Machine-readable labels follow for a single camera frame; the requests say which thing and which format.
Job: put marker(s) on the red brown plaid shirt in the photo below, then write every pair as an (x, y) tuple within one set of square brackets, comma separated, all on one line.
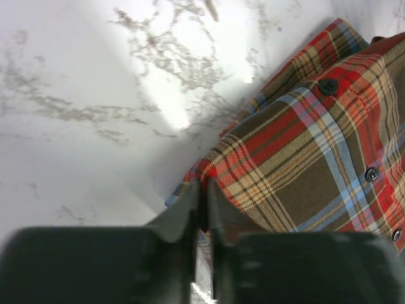
[(321, 147)]

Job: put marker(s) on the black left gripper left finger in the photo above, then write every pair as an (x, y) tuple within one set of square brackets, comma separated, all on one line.
[(172, 262)]

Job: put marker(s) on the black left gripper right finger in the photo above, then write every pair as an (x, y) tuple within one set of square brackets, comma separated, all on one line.
[(225, 227)]

